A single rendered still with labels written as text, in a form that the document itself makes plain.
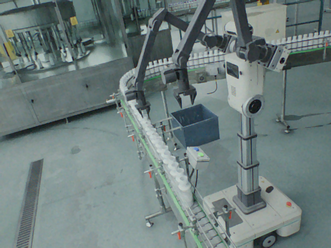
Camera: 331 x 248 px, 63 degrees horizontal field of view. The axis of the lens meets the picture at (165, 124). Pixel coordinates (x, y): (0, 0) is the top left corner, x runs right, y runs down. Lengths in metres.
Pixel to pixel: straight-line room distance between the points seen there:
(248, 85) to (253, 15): 4.03
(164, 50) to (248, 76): 5.48
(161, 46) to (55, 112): 3.25
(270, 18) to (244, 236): 4.40
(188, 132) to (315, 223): 1.32
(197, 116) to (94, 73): 2.74
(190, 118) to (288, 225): 1.17
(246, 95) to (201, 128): 0.60
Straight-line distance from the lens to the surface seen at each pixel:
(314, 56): 3.68
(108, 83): 4.94
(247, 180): 2.17
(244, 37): 1.46
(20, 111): 5.11
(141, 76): 1.74
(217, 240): 1.25
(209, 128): 2.24
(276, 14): 5.82
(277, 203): 2.45
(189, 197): 1.34
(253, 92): 1.77
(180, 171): 1.36
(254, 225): 2.28
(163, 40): 7.03
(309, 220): 2.73
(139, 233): 2.68
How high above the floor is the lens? 1.99
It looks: 28 degrees down
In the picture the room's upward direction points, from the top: 11 degrees counter-clockwise
